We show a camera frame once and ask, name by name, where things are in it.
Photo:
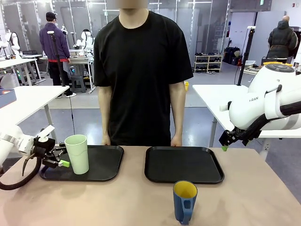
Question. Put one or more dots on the wooden background table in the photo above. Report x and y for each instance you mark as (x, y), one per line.
(249, 70)

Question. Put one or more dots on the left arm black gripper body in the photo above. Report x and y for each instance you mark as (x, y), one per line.
(44, 149)

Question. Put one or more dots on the person in dark puffer jacket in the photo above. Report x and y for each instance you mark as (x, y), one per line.
(282, 40)

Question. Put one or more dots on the white background desk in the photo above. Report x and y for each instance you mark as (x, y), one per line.
(18, 64)

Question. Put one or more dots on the black plastic tray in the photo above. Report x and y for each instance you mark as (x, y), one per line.
(103, 162)
(183, 164)

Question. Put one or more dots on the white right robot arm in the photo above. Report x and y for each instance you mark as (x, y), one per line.
(258, 106)

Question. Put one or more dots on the large white table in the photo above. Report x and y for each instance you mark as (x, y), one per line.
(216, 99)

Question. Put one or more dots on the man in purple jacket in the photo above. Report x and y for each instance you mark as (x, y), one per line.
(54, 47)

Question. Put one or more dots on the person in black t-shirt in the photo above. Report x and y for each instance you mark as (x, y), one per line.
(141, 70)

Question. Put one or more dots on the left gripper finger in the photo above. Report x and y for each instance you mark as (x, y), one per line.
(60, 148)
(53, 163)

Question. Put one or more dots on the light green plastic cup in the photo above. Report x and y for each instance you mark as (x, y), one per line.
(77, 155)

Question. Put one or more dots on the white shoe rack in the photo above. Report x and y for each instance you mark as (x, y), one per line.
(208, 63)

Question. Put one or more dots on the blue mug yellow inside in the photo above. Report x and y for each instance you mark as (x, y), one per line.
(184, 207)

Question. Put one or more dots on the grey step stool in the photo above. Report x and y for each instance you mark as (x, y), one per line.
(77, 83)

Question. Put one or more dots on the yellow plastic basket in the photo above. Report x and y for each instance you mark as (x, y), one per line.
(272, 63)

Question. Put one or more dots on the black camera tripod pole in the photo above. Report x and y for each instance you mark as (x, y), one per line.
(57, 58)

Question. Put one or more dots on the person's right hand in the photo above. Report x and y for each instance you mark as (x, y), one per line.
(105, 140)

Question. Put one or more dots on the black pole with white top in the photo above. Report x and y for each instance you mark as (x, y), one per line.
(244, 54)

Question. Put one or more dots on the white side table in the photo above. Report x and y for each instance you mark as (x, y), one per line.
(30, 99)

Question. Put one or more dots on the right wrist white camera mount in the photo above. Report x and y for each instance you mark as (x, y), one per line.
(224, 107)

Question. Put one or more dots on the person's right forearm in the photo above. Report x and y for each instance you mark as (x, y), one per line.
(105, 120)

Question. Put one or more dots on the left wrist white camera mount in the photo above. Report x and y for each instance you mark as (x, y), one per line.
(45, 133)

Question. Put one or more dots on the black bags pile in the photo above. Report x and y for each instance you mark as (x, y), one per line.
(231, 55)

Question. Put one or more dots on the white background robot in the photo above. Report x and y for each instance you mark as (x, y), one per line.
(13, 43)
(85, 42)

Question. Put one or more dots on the person's left hand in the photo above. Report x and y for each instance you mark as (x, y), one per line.
(176, 141)

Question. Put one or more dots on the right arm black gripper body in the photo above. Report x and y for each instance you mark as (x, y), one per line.
(227, 137)

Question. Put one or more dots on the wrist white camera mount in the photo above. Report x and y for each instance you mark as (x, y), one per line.
(224, 107)
(45, 133)

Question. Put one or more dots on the person's left forearm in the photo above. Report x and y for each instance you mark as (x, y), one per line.
(178, 120)

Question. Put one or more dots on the orange and blue box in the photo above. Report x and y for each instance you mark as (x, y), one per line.
(7, 96)

